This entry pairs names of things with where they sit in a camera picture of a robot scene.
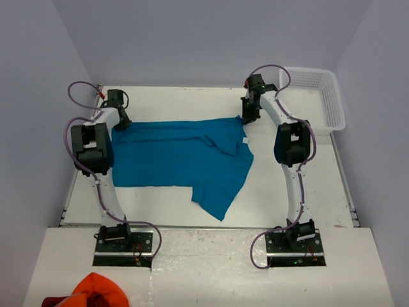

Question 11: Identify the blue t shirt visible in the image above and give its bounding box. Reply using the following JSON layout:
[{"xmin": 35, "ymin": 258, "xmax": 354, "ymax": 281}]
[{"xmin": 111, "ymin": 116, "xmax": 254, "ymax": 221}]

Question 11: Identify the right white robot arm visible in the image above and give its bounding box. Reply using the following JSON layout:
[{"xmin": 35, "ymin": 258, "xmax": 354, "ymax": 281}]
[{"xmin": 241, "ymin": 74, "xmax": 316, "ymax": 251}]

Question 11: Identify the white plastic basket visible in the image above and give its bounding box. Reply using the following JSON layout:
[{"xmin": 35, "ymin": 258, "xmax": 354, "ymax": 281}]
[{"xmin": 279, "ymin": 67, "xmax": 346, "ymax": 135}]

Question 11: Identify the orange t shirt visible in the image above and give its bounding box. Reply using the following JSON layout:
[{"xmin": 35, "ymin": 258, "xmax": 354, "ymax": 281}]
[{"xmin": 68, "ymin": 272, "xmax": 130, "ymax": 307}]

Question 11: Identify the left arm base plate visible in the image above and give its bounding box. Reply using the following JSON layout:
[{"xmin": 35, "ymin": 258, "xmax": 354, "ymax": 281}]
[{"xmin": 92, "ymin": 231, "xmax": 153, "ymax": 268}]

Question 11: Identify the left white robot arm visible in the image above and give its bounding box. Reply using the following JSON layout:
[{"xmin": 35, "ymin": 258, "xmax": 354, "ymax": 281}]
[{"xmin": 65, "ymin": 89, "xmax": 133, "ymax": 251}]

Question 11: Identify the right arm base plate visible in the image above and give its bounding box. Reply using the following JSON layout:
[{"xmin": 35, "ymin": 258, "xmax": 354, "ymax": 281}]
[{"xmin": 265, "ymin": 230, "xmax": 326, "ymax": 268}]

